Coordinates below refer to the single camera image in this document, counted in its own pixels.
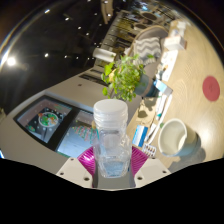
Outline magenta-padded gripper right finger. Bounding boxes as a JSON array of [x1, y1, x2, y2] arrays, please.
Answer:
[[128, 145, 172, 188]]

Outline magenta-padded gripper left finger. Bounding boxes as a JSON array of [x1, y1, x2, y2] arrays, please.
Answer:
[[55, 146, 98, 189]]

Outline clear bottle with white cap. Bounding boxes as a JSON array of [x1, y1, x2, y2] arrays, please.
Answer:
[[91, 98, 133, 179]]

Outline pill blister pack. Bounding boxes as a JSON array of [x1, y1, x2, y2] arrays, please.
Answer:
[[141, 143, 157, 158]]

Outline flat blue box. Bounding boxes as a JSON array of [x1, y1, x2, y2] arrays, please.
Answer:
[[132, 124, 150, 148]]

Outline white paper cup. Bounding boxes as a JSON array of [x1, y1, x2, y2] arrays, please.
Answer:
[[157, 118, 202, 158]]

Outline decorated glass window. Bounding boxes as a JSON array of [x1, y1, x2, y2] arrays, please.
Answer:
[[13, 95, 98, 158]]

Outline small blue white box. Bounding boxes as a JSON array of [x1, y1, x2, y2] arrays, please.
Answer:
[[151, 78, 174, 98]]

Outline green potted plant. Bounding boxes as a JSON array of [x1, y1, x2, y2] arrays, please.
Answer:
[[100, 53, 156, 103]]

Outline flat round red coaster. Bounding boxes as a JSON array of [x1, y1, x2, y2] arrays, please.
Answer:
[[201, 75, 221, 102]]

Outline grey zigzag striped cushion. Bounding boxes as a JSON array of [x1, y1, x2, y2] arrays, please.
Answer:
[[133, 36, 163, 64]]

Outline ceiling lights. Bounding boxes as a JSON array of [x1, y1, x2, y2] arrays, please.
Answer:
[[3, 6, 114, 68]]

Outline white and orange box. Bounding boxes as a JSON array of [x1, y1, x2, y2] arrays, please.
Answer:
[[164, 34, 187, 52]]

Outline grey curved sofa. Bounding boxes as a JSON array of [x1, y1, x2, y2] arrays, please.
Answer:
[[128, 25, 169, 79]]

